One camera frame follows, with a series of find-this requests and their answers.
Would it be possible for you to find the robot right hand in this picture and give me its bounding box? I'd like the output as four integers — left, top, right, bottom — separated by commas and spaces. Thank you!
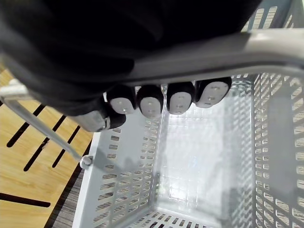
0, 0, 262, 133

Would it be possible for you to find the grey plastic shopping basket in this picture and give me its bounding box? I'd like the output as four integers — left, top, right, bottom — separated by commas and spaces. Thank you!
0, 0, 304, 228

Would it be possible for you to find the slotted wooden shelf board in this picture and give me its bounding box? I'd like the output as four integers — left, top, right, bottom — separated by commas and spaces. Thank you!
0, 64, 95, 228

